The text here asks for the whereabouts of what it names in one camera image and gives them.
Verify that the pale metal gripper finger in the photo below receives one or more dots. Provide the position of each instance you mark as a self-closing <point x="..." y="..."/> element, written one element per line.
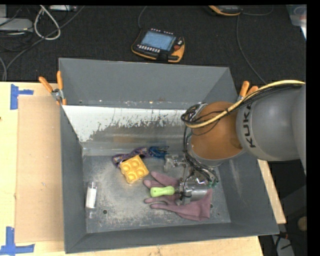
<point x="172" y="163"/>

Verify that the clear glass tumbler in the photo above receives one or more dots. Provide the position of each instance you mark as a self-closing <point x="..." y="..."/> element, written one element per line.
<point x="91" y="196"/>

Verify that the mauve rubber glove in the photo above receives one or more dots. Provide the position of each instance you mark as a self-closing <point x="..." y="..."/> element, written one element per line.
<point x="197" y="211"/>

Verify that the yellow studded toy block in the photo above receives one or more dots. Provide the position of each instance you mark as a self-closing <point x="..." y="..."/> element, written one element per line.
<point x="133" y="168"/>

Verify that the brown cardboard board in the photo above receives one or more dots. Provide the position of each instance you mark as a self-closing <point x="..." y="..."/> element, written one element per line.
<point x="37" y="170"/>

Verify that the grey metal bin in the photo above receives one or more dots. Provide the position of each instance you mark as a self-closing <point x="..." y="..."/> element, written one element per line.
<point x="140" y="82"/>

